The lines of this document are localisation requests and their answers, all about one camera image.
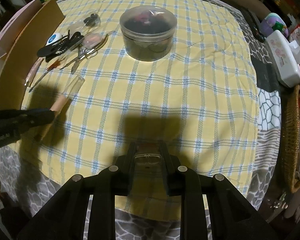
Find clear round plastic jar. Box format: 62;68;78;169
119;5;177;61

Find purple container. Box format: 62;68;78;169
261;12;289;37

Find white floral tissue box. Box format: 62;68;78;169
265;30;300;88

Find clear bag with black pieces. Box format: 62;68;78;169
70;12;102;30

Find thin red handled tool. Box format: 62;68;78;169
29;57;65;93

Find tan tube with clear cap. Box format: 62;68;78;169
49;76;86;113

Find small clear bottle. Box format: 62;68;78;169
134;144;164;168

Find pink puff in clear case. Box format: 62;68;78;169
82;32;103;48

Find yellow plaid cloth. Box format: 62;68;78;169
19;0;260;222

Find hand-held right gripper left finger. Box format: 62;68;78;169
17;142;141;240

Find small metal nail file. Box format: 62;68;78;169
70;60;81;75

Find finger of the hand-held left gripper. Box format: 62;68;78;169
0;108;55;124
0;120;32;151

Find silver scissors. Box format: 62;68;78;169
74;47;98;63

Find round white blue floss case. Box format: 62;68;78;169
44;33;63;46

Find cardboard box with pink side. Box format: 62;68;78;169
0;0;65;110

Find wicker basket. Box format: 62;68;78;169
281;84;300;193

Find metal clasp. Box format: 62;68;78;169
269;192;289;209

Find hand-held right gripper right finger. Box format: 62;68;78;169
158;141;282;240

